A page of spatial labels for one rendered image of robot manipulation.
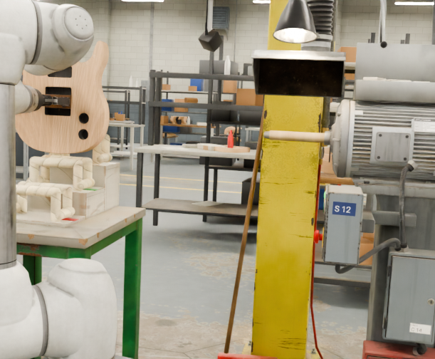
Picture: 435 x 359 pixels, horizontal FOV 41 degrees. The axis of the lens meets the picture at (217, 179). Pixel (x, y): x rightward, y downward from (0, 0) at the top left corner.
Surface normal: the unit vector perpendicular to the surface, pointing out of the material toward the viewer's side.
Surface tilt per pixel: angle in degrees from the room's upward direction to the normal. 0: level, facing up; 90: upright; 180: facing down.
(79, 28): 75
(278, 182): 90
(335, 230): 90
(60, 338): 97
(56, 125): 88
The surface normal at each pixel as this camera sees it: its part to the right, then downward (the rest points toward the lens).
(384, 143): -0.19, 0.11
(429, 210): -0.20, 0.39
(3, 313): 0.55, 0.02
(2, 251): 0.72, 0.07
